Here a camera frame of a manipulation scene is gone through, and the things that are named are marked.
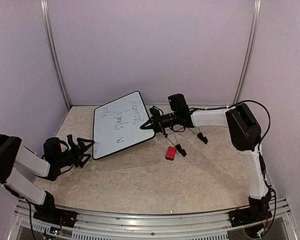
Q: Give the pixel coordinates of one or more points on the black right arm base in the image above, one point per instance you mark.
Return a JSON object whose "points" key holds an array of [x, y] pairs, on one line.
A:
{"points": [[258, 210]]}

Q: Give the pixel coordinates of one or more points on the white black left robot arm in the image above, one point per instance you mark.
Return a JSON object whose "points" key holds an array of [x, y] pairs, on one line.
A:
{"points": [[15, 155]]}

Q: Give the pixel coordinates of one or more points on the aluminium front rail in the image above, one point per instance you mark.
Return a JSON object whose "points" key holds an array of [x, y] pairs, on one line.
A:
{"points": [[98, 225]]}

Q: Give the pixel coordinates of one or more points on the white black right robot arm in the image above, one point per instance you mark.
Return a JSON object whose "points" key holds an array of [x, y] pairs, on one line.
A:
{"points": [[245, 133]]}

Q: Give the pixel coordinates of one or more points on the red black whiteboard eraser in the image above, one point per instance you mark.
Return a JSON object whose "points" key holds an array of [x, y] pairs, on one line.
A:
{"points": [[170, 154]]}

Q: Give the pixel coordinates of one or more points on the white whiteboard black frame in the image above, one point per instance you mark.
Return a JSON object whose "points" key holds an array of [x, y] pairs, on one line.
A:
{"points": [[116, 125]]}

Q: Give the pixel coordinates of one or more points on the aluminium right corner post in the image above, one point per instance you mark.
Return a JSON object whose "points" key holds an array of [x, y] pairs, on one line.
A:
{"points": [[249, 50]]}

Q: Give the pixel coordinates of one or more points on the aluminium corner post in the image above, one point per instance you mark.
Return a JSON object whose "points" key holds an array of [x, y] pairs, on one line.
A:
{"points": [[44, 5], [249, 50]]}

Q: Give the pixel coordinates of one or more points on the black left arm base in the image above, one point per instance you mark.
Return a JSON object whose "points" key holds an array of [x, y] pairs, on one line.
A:
{"points": [[49, 213]]}

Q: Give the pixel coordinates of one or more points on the black wire easel stand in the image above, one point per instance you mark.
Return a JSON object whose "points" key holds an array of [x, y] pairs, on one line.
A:
{"points": [[183, 137]]}

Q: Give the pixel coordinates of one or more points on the aluminium left corner post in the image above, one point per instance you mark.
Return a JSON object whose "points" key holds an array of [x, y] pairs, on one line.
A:
{"points": [[44, 5]]}

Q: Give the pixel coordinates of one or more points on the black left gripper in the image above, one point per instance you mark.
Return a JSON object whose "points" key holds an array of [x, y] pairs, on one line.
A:
{"points": [[78, 152]]}

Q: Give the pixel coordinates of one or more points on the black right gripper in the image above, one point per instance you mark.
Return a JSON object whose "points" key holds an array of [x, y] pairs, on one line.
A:
{"points": [[154, 122]]}

